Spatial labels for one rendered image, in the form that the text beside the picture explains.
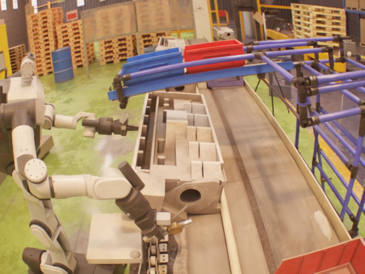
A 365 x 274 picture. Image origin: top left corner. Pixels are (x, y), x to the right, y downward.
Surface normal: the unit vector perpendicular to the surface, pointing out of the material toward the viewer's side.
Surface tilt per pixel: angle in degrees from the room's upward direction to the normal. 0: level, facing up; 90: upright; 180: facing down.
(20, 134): 34
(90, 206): 0
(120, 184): 78
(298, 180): 1
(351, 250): 88
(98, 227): 0
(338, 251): 88
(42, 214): 90
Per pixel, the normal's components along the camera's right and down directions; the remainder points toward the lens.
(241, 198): -0.10, -0.91
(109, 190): 0.40, 0.14
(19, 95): 0.42, -0.37
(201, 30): 0.01, 0.40
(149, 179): 0.31, -0.70
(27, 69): 0.44, 0.46
